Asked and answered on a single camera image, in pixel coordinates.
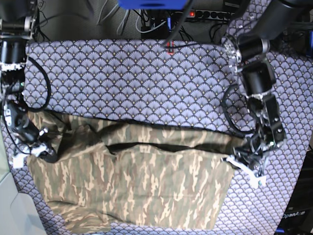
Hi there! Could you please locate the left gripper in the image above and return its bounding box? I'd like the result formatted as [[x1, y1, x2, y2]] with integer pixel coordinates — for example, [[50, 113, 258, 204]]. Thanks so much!
[[222, 136, 278, 180]]

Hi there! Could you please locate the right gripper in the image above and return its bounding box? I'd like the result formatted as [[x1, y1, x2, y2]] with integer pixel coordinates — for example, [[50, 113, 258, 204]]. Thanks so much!
[[10, 127, 59, 163]]

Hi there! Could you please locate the camouflage T-shirt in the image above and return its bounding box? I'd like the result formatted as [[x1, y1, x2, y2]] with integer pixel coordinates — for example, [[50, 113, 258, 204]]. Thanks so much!
[[27, 112, 243, 234]]

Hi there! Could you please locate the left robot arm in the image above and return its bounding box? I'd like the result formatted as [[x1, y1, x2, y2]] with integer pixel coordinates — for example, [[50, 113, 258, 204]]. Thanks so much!
[[221, 0, 313, 188]]

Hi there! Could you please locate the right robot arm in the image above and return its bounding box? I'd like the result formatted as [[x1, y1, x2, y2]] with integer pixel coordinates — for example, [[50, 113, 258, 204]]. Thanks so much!
[[0, 0, 58, 166]]

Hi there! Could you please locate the white plastic bin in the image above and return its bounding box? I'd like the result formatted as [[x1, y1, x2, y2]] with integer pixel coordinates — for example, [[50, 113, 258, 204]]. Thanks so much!
[[0, 135, 46, 235]]

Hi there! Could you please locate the black OpenArm box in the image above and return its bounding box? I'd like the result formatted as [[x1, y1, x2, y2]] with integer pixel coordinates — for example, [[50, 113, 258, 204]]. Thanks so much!
[[275, 151, 313, 235]]

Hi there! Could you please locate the purple fan-pattern table cloth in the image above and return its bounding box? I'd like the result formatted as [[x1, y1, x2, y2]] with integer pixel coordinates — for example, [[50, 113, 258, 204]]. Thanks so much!
[[0, 39, 313, 235]]

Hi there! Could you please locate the blue clamp right edge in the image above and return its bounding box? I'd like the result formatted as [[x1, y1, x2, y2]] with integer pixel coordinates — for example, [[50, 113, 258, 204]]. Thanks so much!
[[306, 31, 313, 58]]

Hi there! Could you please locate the black power strip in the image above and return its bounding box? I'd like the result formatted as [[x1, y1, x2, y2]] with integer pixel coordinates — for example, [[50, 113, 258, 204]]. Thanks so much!
[[187, 10, 234, 21]]

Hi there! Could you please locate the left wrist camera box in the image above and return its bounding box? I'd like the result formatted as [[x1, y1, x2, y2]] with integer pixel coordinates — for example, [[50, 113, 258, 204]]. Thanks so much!
[[250, 175, 267, 188]]

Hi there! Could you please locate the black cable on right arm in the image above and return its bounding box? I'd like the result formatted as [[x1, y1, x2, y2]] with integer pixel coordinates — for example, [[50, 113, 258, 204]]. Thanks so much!
[[25, 56, 52, 111]]

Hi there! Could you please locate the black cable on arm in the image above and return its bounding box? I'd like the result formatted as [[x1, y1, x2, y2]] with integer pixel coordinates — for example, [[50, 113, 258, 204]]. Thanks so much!
[[25, 56, 52, 111], [221, 84, 257, 138]]

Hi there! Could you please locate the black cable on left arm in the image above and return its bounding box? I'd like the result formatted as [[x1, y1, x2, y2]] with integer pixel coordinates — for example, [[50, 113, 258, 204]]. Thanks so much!
[[221, 84, 257, 138]]

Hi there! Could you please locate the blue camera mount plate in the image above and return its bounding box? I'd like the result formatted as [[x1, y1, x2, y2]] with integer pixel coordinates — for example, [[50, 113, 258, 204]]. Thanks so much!
[[118, 0, 187, 10]]

